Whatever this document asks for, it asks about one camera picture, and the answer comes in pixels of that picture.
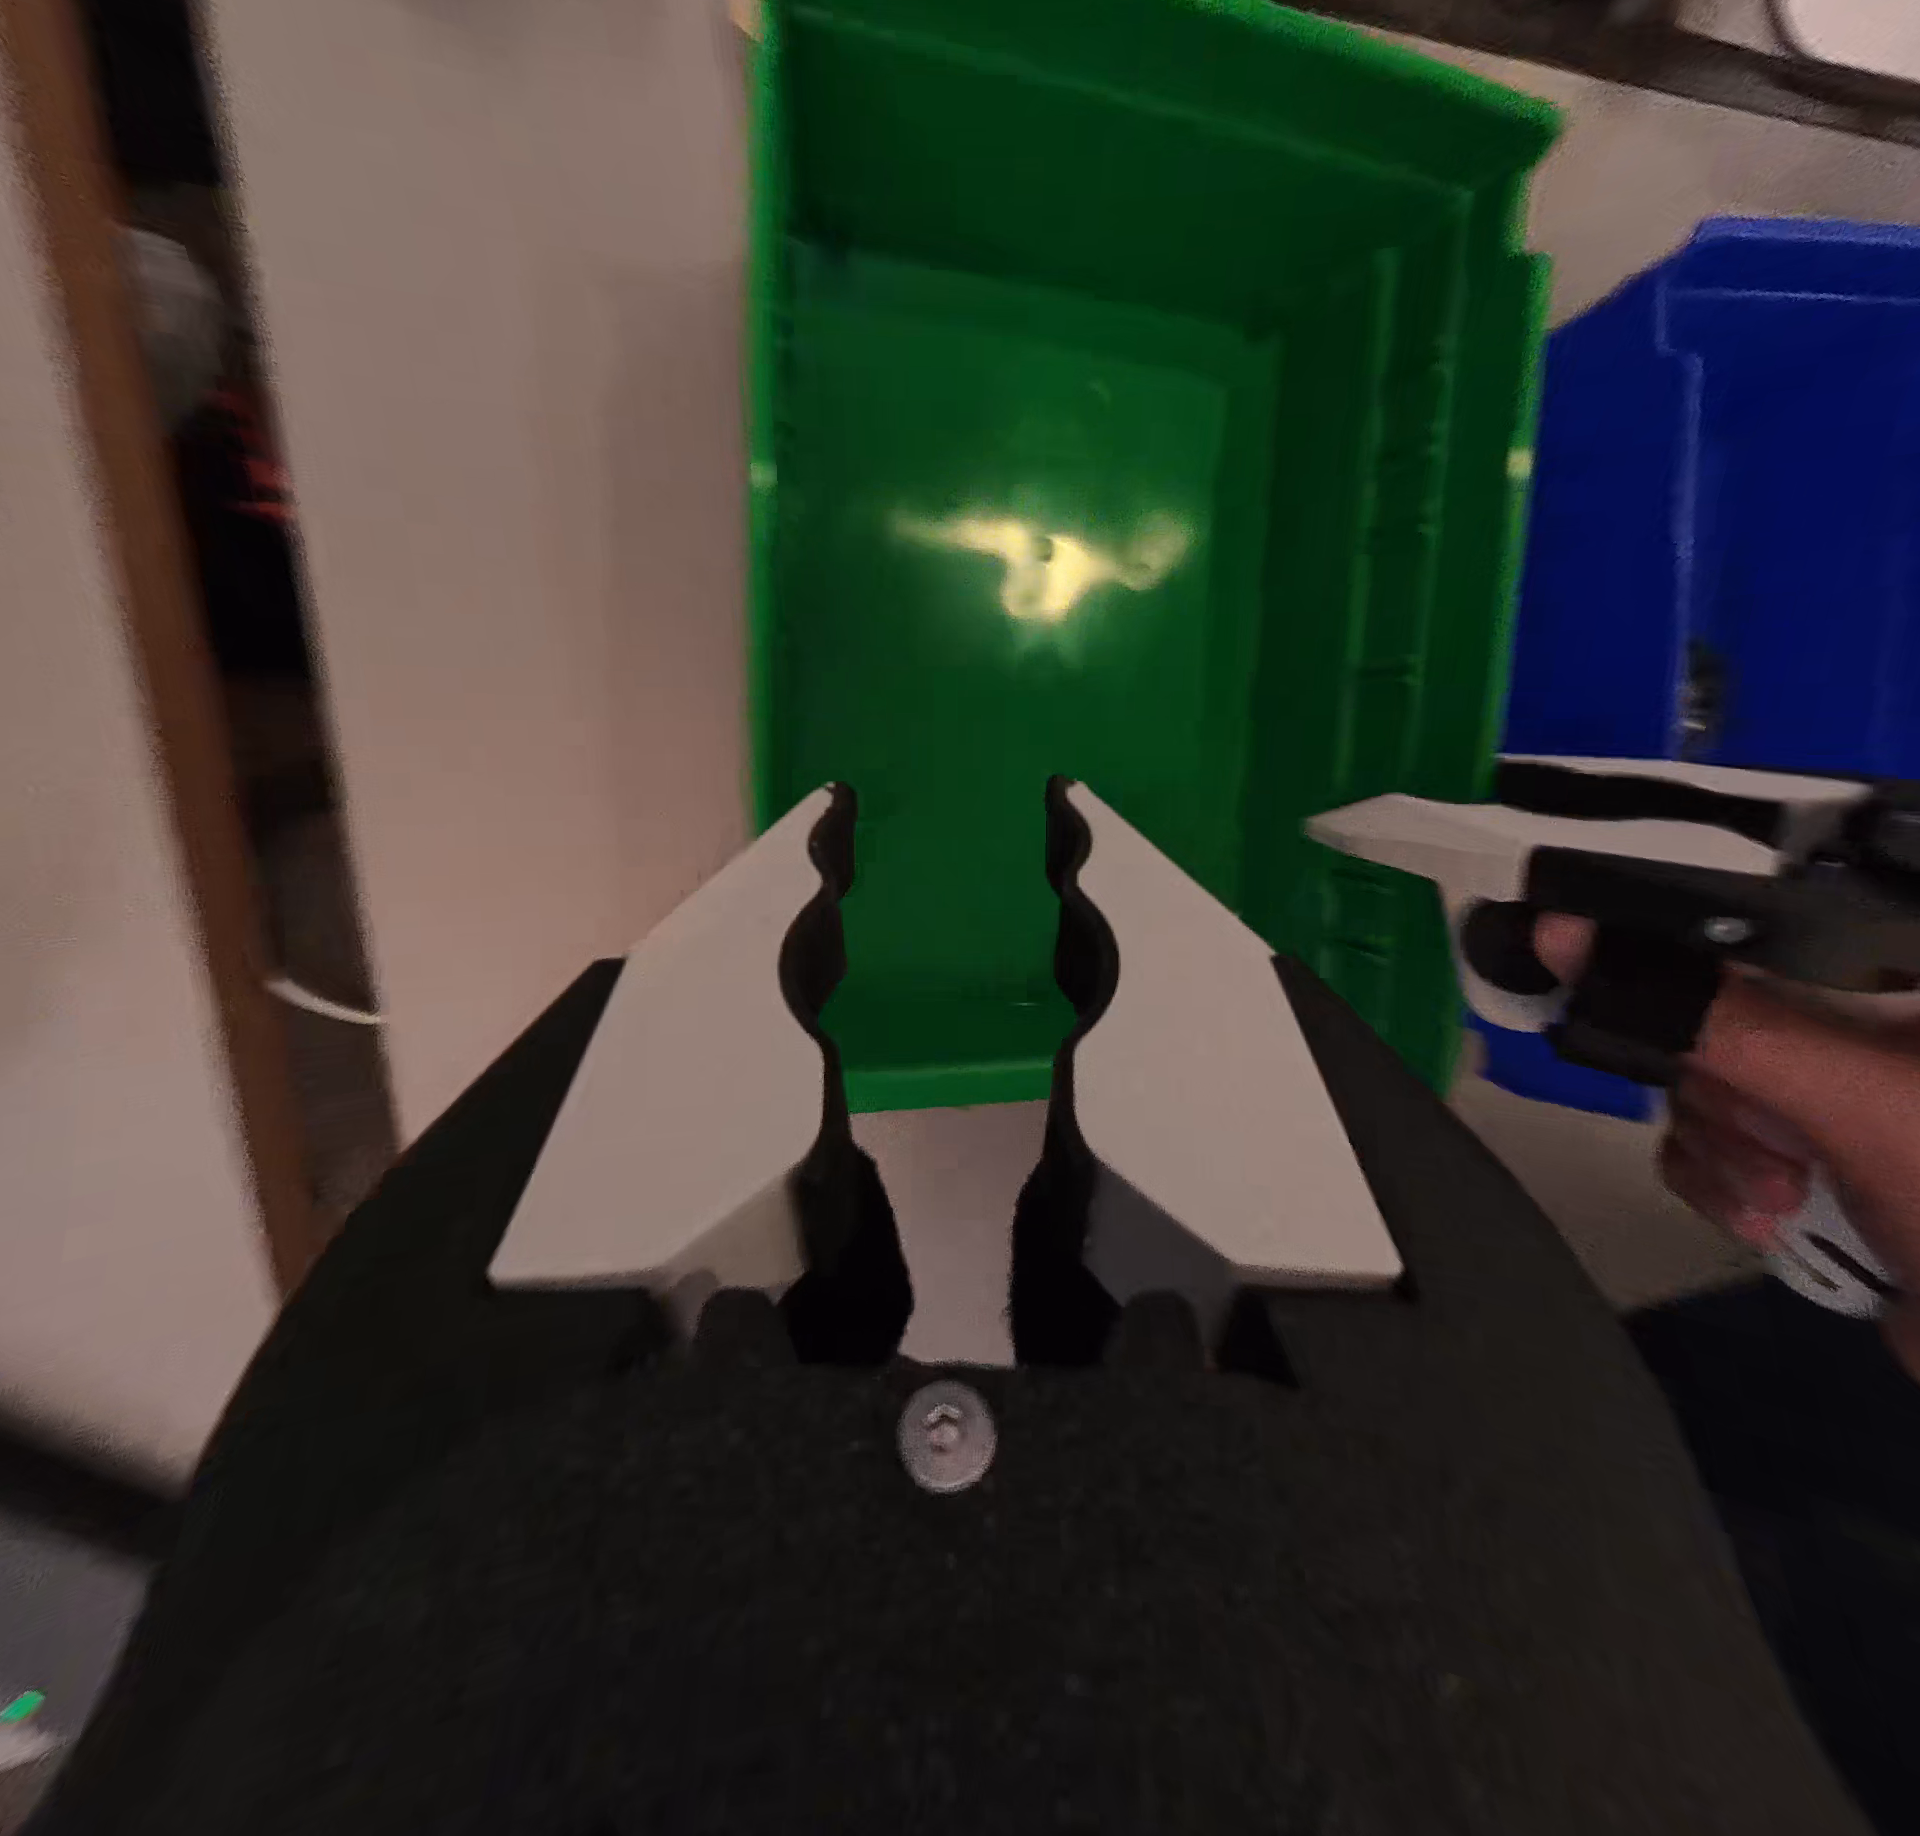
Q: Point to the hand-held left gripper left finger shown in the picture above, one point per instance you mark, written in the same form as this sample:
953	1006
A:
690	1087

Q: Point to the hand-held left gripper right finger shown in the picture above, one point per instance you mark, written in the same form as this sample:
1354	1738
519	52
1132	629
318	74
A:
1213	1103

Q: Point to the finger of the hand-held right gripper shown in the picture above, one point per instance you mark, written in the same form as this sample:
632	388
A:
1440	835
1679	789

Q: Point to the blue plastic bin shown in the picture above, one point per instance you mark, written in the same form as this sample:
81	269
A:
1725	517

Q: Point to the person's right hand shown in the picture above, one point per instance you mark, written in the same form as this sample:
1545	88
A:
1755	1115

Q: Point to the grey table with wooden edge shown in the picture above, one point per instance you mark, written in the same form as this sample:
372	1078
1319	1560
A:
88	965

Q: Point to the person's dark pants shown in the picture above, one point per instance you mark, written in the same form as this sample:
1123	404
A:
1798	1566

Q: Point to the green plastic bin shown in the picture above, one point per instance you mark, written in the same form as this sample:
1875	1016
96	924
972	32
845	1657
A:
1048	293

